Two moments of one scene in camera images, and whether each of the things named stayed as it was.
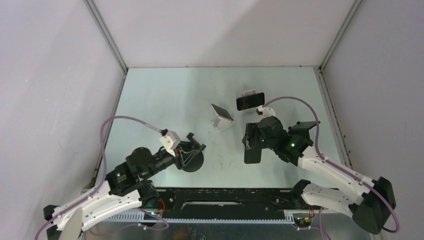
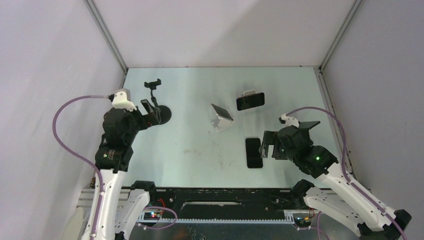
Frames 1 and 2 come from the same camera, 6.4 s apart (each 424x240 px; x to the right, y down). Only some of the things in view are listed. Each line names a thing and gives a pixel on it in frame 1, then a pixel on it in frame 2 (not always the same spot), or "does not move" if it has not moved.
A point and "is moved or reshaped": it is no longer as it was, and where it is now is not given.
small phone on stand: (222, 112) does not move
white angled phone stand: (221, 123) does not move
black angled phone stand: (302, 128) does not move
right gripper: (252, 130) → (270, 138)
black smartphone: (252, 155) is moved or reshaped
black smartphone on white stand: (250, 101) does not move
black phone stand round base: (193, 160) → (165, 113)
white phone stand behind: (246, 93) does not move
